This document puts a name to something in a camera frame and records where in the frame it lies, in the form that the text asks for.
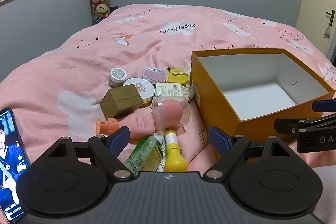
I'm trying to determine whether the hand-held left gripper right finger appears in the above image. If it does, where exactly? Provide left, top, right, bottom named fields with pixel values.
left=203, top=126, right=311, bottom=182

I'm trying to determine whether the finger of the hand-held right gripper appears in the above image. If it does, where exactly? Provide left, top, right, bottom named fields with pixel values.
left=312, top=99, right=336, bottom=113
left=274, top=113, right=336, bottom=134

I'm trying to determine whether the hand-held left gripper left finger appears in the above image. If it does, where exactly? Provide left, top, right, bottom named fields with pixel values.
left=31, top=126, right=134, bottom=182

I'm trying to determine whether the orange cardboard box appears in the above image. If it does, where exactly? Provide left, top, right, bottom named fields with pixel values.
left=191, top=48, right=336, bottom=160

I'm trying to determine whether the pink lotion bottle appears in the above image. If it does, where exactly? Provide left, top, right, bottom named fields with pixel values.
left=96, top=112, right=158, bottom=140

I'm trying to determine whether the green spray bottle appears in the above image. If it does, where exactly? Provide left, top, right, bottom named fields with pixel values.
left=125, top=132, right=164, bottom=178

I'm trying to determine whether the small gold box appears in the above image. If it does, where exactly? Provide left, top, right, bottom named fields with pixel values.
left=100, top=84, right=144, bottom=120

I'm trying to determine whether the yellow bulb-shaped bottle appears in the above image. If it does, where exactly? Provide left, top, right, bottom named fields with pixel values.
left=163, top=130, right=188, bottom=172

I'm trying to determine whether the round white compact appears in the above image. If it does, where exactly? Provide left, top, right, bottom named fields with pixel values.
left=123, top=78, right=155, bottom=108

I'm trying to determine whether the clear container with pink sponge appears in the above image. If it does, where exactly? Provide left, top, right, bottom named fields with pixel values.
left=152, top=96, right=191, bottom=131

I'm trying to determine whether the small jar with patterned lid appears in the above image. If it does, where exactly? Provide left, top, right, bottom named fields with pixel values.
left=108, top=67, right=128, bottom=88

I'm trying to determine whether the white drawstring pouch with label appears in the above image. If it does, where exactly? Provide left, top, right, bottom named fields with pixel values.
left=154, top=82, right=202, bottom=104

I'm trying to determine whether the square pink makeup palette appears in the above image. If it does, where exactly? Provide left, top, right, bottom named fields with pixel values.
left=142, top=67, right=167, bottom=83

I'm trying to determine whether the yellow tape measure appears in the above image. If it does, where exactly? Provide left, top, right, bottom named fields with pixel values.
left=167, top=68, right=190, bottom=86

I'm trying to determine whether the smartphone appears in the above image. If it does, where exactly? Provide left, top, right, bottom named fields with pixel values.
left=0, top=108, right=28, bottom=222

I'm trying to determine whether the black door handle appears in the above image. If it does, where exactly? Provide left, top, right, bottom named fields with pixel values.
left=325, top=10, right=336, bottom=28

